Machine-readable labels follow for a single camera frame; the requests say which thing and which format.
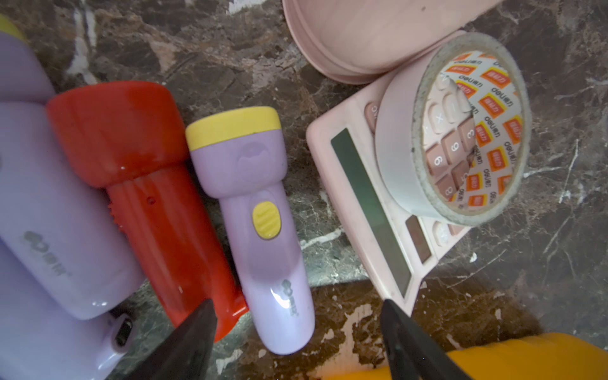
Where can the yellow plastic tray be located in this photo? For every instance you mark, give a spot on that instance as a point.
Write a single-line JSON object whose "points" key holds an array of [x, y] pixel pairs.
{"points": [[550, 355]]}

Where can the purple flashlight near calculator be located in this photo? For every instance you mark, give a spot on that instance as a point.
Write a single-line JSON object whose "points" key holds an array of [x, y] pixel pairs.
{"points": [[241, 160]]}

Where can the red flashlight between purple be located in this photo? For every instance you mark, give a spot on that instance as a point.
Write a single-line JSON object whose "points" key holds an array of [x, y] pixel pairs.
{"points": [[128, 138]]}

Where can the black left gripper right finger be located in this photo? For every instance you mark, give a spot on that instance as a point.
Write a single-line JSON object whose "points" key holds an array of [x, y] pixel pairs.
{"points": [[411, 353]]}

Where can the pink metal pen bucket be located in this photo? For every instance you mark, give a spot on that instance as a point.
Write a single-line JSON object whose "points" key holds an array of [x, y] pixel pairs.
{"points": [[355, 42]]}

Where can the beige tape roll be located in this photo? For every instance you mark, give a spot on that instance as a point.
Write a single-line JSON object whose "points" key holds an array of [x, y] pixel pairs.
{"points": [[453, 132]]}

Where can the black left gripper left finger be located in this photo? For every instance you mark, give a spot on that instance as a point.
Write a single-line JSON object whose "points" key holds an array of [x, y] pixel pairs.
{"points": [[186, 352]]}

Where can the pink calculator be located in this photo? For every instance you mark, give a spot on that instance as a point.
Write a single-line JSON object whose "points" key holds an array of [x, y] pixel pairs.
{"points": [[398, 249]]}

